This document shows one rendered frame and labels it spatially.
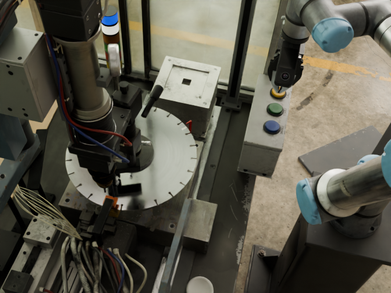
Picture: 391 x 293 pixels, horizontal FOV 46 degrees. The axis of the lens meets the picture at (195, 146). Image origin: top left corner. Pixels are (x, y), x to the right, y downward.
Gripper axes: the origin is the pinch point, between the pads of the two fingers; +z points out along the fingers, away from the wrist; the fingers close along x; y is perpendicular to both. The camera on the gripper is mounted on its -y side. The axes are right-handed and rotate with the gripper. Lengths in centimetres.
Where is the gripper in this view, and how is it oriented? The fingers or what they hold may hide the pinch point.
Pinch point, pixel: (278, 91)
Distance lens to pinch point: 131.8
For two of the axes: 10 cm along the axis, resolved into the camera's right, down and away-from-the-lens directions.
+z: -0.6, 5.8, 8.1
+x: -9.7, -2.2, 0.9
